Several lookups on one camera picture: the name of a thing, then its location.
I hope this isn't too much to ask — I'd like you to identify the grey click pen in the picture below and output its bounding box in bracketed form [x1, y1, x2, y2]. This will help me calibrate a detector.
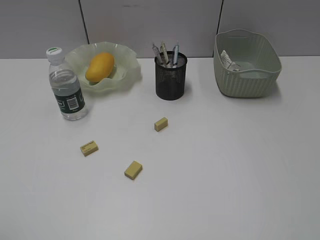
[152, 43, 164, 66]

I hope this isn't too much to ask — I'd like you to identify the beige click pen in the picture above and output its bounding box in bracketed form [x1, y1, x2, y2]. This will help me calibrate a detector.
[160, 41, 171, 68]

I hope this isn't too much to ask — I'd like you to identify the light blue click pen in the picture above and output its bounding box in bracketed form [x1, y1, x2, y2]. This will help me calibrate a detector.
[172, 41, 180, 68]

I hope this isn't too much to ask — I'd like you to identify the yellow mango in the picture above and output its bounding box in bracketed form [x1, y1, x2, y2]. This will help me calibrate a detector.
[85, 52, 115, 83]

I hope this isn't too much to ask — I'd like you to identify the white waste paper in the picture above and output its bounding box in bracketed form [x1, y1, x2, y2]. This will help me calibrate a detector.
[220, 50, 241, 72]

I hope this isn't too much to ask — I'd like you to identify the clear plastic water bottle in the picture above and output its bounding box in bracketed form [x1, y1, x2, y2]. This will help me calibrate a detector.
[46, 47, 88, 121]

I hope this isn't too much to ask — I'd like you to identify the yellow eraser upper middle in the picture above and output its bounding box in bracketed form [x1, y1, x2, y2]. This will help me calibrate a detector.
[154, 117, 169, 132]

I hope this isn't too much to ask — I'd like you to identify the black mesh pen holder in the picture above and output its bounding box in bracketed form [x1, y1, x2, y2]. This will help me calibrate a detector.
[154, 52, 188, 101]

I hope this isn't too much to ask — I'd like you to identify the yellow eraser lower middle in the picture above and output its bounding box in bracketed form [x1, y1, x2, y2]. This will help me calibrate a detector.
[124, 161, 143, 180]

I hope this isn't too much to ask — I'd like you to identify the green frosted glass plate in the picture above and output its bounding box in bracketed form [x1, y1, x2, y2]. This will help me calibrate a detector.
[65, 41, 142, 94]

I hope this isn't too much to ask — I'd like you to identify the yellow eraser with label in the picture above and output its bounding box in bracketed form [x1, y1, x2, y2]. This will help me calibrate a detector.
[80, 140, 99, 157]

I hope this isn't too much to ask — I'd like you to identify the light green woven basket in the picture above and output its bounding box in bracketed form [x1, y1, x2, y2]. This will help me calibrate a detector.
[213, 29, 282, 98]

